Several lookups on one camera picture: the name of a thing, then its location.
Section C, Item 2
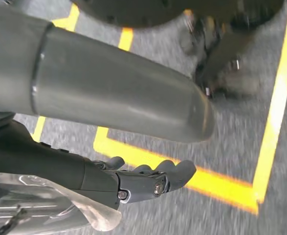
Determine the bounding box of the braided metal cable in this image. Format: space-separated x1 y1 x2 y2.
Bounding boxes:
0 206 28 235

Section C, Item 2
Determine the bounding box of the clear plastic cover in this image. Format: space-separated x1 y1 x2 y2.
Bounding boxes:
0 172 122 235

